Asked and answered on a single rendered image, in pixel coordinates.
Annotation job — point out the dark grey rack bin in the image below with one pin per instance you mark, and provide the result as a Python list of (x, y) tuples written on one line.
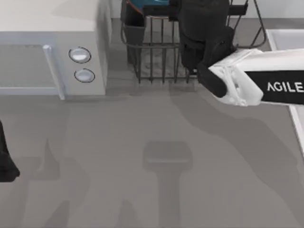
[(135, 40)]

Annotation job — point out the pale microwave oven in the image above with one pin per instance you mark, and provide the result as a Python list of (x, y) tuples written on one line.
[(78, 21)]

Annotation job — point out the large round microwave knob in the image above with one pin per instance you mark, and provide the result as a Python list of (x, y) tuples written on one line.
[(79, 55)]

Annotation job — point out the small round microwave knob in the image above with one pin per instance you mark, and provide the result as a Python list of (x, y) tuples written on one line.
[(84, 75)]

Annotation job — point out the microwave glass door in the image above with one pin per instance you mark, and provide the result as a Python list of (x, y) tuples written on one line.
[(23, 69)]

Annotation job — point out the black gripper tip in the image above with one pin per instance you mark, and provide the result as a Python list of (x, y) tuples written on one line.
[(6, 164)]

